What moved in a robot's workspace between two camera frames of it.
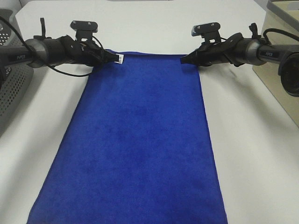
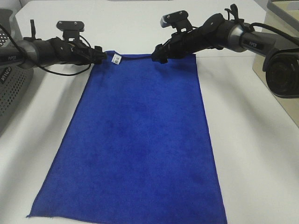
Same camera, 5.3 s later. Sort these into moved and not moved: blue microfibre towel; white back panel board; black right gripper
Moved: black right gripper
Not moved: white back panel board; blue microfibre towel
